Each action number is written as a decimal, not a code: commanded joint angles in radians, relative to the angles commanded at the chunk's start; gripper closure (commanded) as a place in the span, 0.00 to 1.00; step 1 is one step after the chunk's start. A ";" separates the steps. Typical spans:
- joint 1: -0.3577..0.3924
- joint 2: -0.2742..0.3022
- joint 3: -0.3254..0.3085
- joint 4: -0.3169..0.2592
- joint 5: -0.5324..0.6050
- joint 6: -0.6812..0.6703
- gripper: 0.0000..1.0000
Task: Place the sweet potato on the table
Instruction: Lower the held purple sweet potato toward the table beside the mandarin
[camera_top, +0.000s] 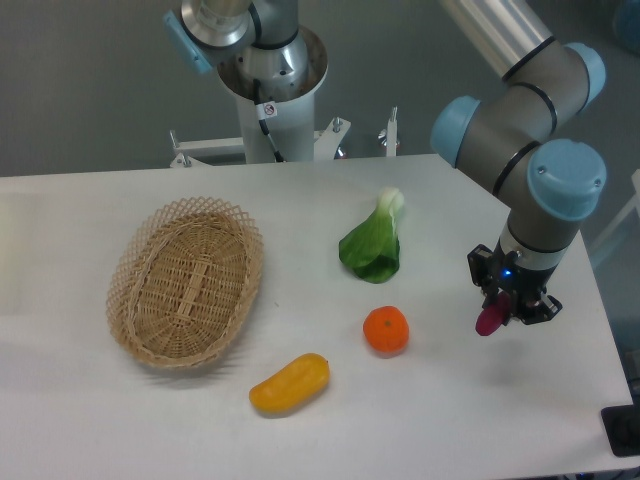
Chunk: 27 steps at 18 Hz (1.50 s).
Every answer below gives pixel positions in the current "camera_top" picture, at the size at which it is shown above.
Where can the yellow mango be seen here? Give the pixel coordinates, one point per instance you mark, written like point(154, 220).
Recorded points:
point(293, 385)

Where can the orange tangerine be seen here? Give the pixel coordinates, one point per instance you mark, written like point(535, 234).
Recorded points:
point(386, 330)

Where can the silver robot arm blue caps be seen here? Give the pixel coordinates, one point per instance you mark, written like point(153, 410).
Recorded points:
point(507, 146)

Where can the woven wicker basket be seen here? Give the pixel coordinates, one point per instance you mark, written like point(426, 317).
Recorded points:
point(185, 284)

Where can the purple sweet potato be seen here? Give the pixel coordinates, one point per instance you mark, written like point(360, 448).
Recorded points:
point(492, 317)

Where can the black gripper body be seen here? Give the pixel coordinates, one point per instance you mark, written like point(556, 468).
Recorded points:
point(496, 270)

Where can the green bok choy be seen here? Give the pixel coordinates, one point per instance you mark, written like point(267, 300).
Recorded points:
point(371, 251)

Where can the black device at table edge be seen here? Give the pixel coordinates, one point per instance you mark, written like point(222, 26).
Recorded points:
point(621, 424)

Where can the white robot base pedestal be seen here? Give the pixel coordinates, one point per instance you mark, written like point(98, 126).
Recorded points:
point(274, 92)

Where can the white clamp post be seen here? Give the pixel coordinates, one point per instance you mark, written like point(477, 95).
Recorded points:
point(388, 138)

